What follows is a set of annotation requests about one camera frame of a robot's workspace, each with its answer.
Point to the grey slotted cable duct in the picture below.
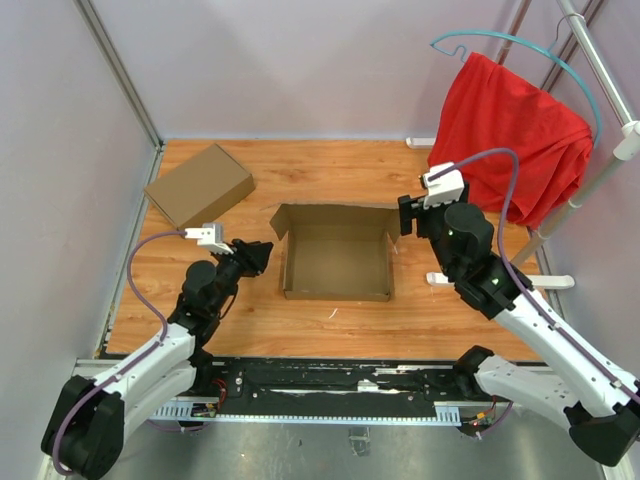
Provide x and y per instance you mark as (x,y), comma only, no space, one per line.
(297,410)

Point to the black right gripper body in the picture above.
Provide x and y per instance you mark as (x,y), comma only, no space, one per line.
(429,219)

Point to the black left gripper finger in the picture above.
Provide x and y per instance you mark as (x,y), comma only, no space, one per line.
(239,244)
(259,255)

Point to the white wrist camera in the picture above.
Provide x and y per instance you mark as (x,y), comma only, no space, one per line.
(443,183)
(210,236)

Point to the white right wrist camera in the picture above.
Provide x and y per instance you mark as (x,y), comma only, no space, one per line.
(443,183)

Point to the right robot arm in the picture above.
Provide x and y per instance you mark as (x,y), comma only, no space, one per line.
(594,400)

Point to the white clothes rack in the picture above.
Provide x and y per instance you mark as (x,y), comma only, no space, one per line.
(512,242)

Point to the brown cardboard box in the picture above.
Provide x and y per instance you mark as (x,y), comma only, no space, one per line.
(337,251)
(201,189)

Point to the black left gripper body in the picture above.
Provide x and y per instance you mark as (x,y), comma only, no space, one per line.
(232,267)

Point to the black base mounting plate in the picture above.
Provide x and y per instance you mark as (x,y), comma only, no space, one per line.
(248,379)

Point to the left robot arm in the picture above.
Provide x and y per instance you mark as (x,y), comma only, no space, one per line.
(94,417)

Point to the red cloth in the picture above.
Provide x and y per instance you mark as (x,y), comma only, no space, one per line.
(487,107)

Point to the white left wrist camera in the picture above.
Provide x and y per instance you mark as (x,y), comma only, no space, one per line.
(210,236)

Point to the aluminium frame rail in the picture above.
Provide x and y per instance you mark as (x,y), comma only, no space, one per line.
(477,419)

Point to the folded brown cardboard box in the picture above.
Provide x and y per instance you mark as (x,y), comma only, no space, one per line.
(201,189)

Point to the teal clothes hanger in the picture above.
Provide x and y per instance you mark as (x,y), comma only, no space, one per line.
(525,45)

